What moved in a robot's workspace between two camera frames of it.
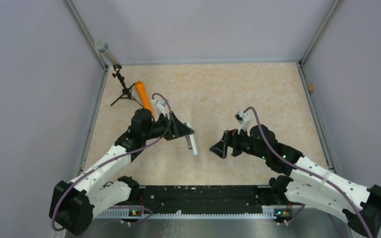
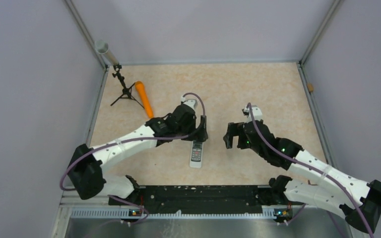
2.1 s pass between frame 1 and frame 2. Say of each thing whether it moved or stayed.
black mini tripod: stayed
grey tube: stayed
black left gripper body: moved
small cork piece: stayed
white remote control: moved
